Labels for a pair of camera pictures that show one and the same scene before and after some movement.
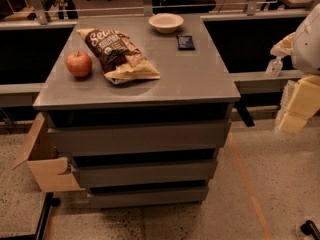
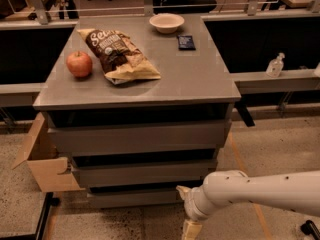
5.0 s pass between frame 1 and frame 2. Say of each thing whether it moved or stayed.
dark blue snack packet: stayed
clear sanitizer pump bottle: stayed
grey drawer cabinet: stayed
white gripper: moved
